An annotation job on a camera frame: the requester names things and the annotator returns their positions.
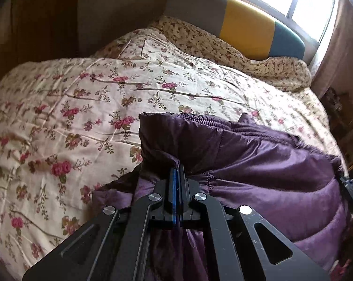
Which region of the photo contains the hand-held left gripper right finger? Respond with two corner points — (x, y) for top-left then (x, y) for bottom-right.
(178, 164), (332, 281)

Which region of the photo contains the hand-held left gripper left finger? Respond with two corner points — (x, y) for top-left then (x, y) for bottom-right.
(22, 164), (179, 281)

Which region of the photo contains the purple puffer jacket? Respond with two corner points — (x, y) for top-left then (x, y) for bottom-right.
(91, 113), (353, 281)

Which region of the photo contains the cluttered dark side table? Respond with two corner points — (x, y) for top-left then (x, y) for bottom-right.
(321, 88), (353, 170)

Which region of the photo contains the large-flower floral quilt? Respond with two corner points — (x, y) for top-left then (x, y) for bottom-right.
(0, 28), (349, 273)

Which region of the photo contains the long floral curtain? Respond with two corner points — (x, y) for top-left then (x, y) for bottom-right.
(311, 0), (353, 100)

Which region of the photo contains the small-flower patterned pillow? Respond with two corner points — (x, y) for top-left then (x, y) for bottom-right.
(151, 16), (312, 92)

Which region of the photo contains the grey yellow teal headboard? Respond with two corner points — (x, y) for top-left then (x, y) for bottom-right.
(163, 0), (306, 62)

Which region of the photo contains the brown wooden wardrobe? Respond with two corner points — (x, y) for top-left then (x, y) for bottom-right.
(0, 0), (80, 91)

